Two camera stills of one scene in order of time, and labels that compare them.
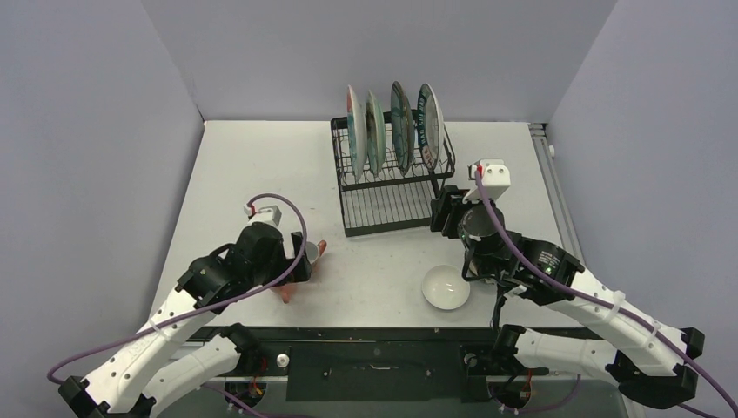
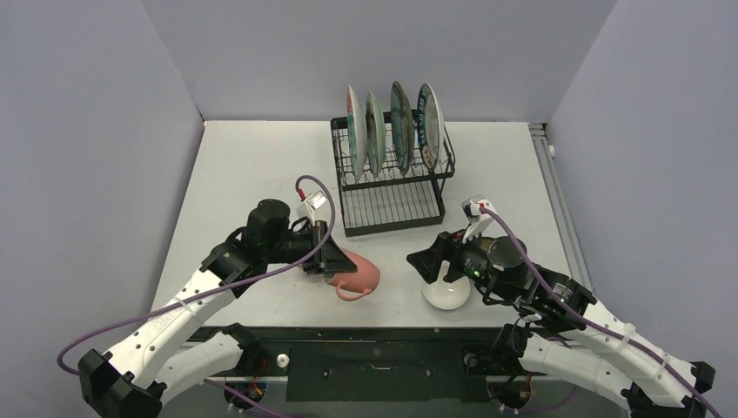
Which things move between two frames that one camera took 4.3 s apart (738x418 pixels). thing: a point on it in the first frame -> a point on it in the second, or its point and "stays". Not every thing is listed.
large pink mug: [286, 291] -> [354, 285]
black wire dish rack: [390, 199] stays
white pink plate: [357, 132] stays
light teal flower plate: [376, 138] stays
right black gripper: [448, 210] -> [452, 261]
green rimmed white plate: [430, 125] stays
